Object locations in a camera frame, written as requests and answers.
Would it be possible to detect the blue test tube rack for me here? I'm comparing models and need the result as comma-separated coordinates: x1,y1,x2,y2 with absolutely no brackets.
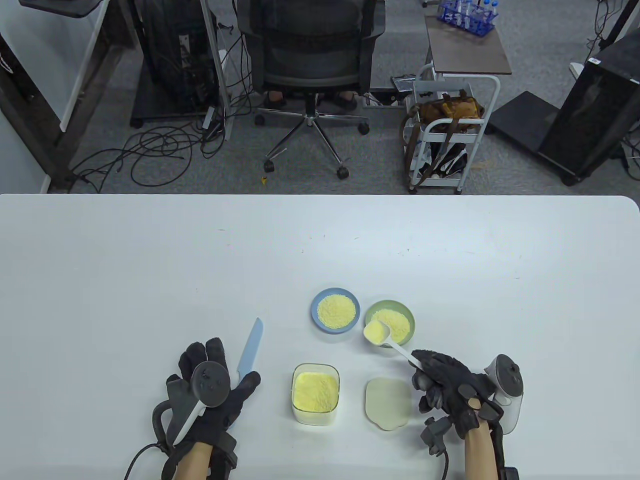
437,0,500,37

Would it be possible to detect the person's right forearm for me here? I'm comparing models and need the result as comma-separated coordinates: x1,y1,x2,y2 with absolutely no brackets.
465,425,498,480

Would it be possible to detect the black mesh office chair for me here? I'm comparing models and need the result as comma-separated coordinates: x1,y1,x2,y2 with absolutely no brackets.
236,0,387,181

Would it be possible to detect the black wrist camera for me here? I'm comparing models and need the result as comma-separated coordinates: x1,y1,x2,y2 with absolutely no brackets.
420,417,453,456

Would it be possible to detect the white desk with dark frame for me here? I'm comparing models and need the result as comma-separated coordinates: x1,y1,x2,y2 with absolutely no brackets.
0,0,138,195

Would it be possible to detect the white metal desk leg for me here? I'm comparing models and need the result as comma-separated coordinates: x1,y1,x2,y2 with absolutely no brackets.
200,0,234,142

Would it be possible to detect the brown side table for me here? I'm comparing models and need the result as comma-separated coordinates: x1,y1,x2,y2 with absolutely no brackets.
425,14,513,76

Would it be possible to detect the white plastic coffee spoon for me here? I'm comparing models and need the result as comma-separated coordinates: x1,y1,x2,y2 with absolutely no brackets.
363,320,426,372

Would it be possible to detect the white rolling cart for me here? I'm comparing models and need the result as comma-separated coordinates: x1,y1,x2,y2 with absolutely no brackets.
407,64,501,195

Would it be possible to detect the small green dish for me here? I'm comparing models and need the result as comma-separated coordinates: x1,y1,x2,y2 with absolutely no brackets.
364,299,416,351

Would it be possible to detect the small blue dish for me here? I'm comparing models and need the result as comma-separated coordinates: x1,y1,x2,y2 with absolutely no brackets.
310,287,361,335

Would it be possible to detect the black floor cable bundle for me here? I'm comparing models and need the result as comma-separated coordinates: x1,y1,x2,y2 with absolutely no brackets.
67,122,227,194

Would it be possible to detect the brown leather bag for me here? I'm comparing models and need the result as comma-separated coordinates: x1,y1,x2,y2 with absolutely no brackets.
402,90,486,173

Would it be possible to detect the person's right hand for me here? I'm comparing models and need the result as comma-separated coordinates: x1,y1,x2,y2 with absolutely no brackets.
410,350,503,441

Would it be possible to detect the person's left forearm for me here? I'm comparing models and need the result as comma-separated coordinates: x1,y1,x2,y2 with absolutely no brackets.
175,442,213,480

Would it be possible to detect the black flat base plate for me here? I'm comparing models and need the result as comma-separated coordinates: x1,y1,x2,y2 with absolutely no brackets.
487,91,560,154

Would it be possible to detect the cream container lid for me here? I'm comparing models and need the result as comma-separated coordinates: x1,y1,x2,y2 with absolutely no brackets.
365,377,413,432

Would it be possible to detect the person's left hand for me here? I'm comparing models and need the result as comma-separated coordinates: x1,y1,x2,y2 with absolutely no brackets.
166,337,262,448

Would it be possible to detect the black and white bag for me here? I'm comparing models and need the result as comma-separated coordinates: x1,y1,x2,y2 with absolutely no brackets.
417,142,469,180

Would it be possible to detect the light blue plastic knife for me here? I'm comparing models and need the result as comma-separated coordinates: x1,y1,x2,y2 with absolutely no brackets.
235,317,264,381

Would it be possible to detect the black glossy computer case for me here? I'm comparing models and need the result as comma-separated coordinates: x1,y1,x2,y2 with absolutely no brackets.
537,31,640,187

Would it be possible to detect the black computer tower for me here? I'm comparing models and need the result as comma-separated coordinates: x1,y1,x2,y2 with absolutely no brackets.
131,0,222,129

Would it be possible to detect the black and white controller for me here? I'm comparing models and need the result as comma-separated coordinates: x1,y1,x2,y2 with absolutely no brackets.
152,361,232,448
484,354,524,435

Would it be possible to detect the clear chicken bouillon container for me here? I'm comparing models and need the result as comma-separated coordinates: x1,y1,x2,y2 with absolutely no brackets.
291,362,341,426

